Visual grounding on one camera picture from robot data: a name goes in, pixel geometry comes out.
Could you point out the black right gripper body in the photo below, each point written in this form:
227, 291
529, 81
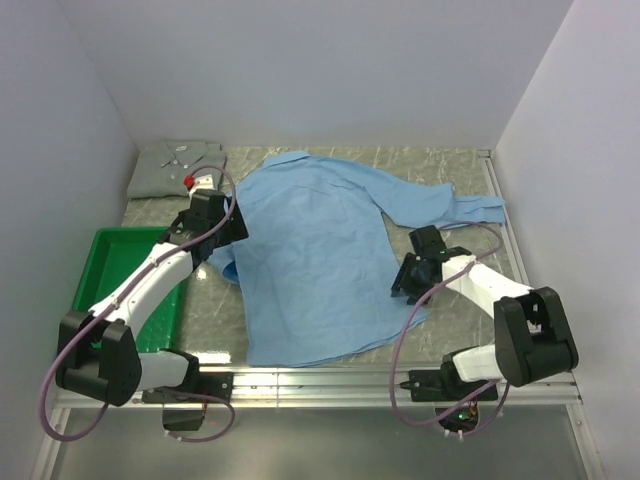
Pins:
411, 278

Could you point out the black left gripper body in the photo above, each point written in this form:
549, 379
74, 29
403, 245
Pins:
234, 231

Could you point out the light blue long sleeve shirt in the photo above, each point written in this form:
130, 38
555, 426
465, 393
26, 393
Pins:
316, 268

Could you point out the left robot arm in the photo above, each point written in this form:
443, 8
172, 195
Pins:
97, 352

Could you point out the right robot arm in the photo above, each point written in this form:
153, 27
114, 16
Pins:
532, 336

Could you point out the folded grey shirt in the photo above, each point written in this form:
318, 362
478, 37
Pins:
161, 167

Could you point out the aluminium right side rail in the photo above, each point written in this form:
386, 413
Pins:
508, 234

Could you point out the aluminium rail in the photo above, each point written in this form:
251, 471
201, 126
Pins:
361, 386
508, 234

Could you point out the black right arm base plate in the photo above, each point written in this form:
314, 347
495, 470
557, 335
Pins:
428, 386

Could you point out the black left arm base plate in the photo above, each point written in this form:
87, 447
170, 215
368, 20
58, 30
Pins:
184, 409

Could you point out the aluminium front rail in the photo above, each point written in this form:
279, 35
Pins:
361, 386

